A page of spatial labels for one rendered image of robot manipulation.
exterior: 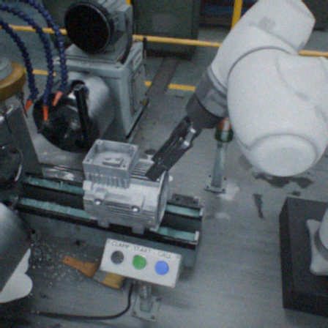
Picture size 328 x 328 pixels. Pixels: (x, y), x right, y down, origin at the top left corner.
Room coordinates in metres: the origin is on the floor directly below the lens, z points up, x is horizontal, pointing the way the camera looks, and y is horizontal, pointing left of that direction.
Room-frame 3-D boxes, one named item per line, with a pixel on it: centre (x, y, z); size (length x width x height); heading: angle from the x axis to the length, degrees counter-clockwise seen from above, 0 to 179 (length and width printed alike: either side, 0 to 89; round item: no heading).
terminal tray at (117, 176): (0.64, 0.14, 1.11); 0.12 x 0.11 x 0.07; 77
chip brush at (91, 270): (0.50, 0.21, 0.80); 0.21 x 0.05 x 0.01; 68
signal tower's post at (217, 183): (0.87, -0.20, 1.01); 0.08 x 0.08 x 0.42; 76
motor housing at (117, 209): (0.63, 0.10, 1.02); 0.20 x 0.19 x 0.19; 77
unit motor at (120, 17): (1.32, 0.21, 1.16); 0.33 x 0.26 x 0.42; 166
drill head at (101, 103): (1.03, 0.31, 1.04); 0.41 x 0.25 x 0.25; 166
